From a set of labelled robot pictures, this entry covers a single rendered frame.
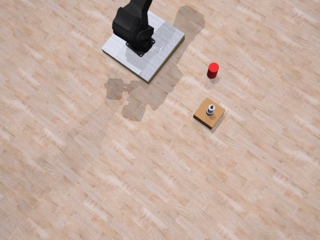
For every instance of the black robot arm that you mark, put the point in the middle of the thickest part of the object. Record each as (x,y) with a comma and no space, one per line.
(132,25)

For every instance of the dark red cylinder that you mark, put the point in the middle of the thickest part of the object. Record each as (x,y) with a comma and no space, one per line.
(212,70)

